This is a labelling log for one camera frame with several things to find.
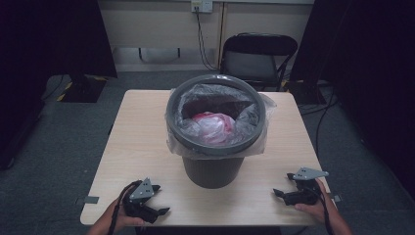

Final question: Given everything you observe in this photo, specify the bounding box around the dark grey trash bin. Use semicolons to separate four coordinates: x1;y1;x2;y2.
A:
181;153;246;190

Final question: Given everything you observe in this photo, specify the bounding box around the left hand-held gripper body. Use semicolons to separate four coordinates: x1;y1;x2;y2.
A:
122;177;161;224

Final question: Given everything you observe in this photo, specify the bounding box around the white wall socket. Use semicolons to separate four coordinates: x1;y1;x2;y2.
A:
190;0;213;14

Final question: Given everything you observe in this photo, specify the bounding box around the clear plastic bin bag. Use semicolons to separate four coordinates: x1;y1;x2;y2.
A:
165;82;278;161

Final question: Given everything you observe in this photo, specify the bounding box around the black stand base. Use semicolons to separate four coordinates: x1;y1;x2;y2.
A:
287;79;327;106
57;73;109;104

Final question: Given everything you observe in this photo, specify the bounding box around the black wrist strap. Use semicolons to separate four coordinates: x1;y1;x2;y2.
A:
108;180;143;235
309;185;334;235

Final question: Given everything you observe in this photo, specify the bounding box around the person's left hand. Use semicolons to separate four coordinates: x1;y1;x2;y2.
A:
107;198;146;231

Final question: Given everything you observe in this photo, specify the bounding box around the person's right hand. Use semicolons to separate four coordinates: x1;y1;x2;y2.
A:
294;178;331;223

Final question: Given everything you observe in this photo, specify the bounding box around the black folding chair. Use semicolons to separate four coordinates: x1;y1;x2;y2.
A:
218;32;299;92

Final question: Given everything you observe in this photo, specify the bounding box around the beige wall conduit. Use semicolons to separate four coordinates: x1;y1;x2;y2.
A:
217;2;227;70

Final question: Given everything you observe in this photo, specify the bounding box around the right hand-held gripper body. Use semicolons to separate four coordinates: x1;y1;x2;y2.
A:
284;166;330;206

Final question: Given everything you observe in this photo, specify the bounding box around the red and white plastic bag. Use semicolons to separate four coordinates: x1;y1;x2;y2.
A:
191;111;237;146

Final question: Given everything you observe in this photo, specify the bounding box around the black power cable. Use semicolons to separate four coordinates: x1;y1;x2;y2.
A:
195;7;220;71

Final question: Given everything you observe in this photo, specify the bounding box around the grey bin rim ring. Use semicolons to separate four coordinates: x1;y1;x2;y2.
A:
165;73;268;157

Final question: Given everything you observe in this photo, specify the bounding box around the black curtain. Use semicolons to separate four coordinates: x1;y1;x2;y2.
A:
290;0;415;197
0;0;118;170

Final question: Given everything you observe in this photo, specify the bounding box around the black floor cable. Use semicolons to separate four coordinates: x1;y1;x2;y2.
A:
298;85;340;158

